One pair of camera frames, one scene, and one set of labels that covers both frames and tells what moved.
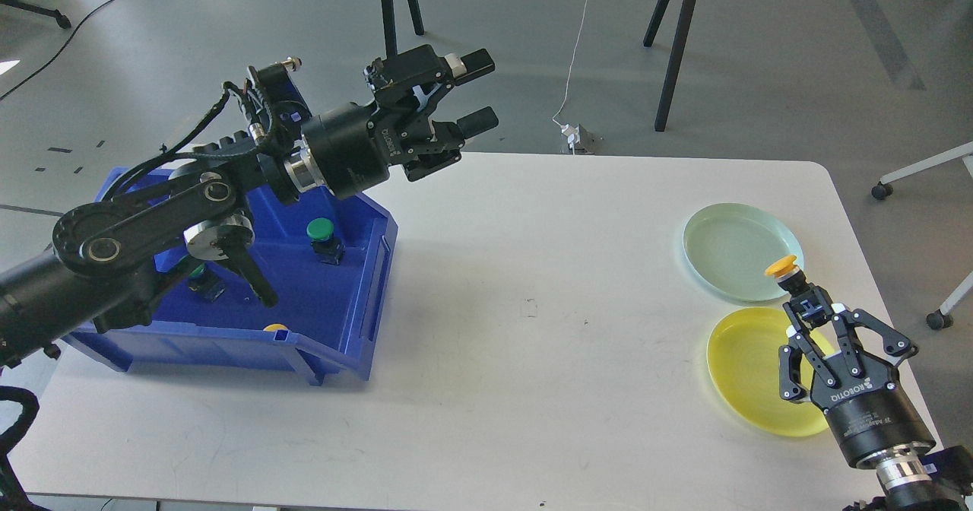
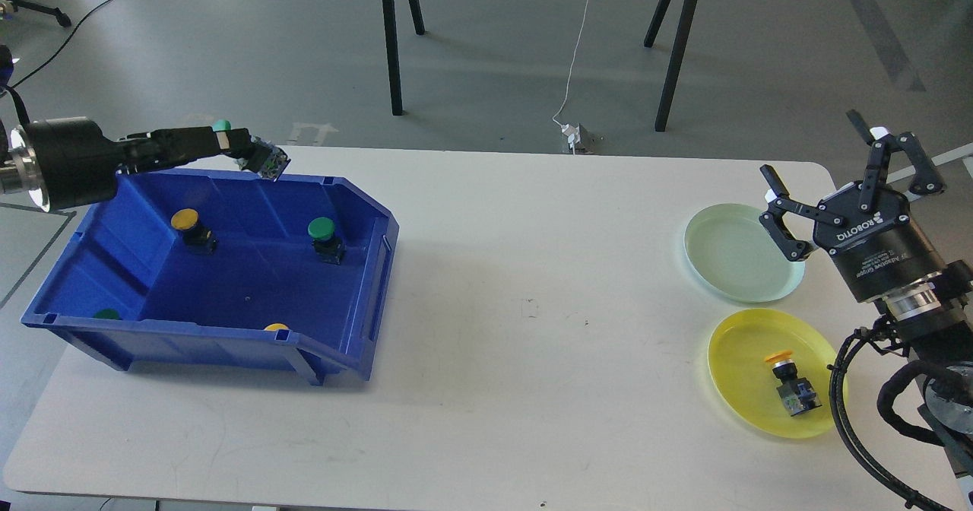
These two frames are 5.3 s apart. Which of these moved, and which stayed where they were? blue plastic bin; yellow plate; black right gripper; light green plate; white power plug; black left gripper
Moved: black right gripper; black left gripper
Stayed: white power plug; yellow plate; light green plate; blue plastic bin
